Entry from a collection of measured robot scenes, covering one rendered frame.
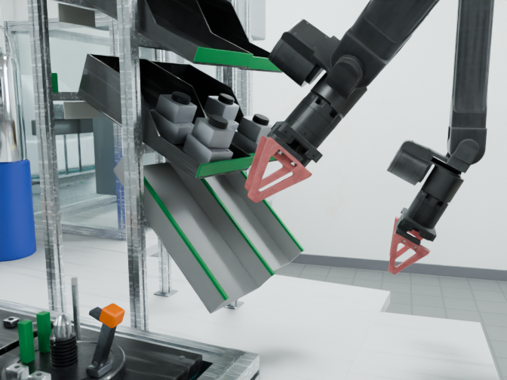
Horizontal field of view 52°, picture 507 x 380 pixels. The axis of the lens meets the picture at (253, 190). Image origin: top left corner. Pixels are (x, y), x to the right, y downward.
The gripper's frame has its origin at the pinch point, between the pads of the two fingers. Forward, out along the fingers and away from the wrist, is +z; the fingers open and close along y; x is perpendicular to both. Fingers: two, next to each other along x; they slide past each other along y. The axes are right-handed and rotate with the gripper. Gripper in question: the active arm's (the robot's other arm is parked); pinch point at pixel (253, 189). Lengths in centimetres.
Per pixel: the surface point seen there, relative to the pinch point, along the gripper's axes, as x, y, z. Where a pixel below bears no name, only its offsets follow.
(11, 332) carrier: -12.6, -4.9, 38.3
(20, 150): -47, -79, 38
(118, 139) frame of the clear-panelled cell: -31, -94, 21
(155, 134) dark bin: -15.4, -9.9, 3.7
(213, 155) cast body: -6.8, -8.2, 0.5
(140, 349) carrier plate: 2.2, 1.4, 26.0
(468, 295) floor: 189, -264, -23
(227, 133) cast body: -7.3, -9.8, -3.3
